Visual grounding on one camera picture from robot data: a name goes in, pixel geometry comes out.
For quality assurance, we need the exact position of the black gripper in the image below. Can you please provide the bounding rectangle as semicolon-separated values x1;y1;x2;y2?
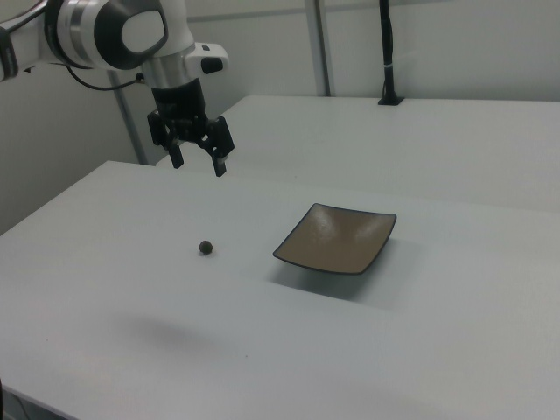
146;78;235;178

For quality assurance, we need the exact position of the square brown ceramic plate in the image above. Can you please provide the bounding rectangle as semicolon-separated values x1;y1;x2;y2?
272;202;398;276

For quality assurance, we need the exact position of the grey vertical wall post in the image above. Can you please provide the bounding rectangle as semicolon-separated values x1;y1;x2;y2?
304;0;332;96
107;69;151;166

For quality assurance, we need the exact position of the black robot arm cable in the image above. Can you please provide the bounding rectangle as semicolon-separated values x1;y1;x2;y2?
0;8;145;92

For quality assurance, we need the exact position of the black camera stand pole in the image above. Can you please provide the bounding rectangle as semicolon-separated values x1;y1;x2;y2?
377;0;405;107

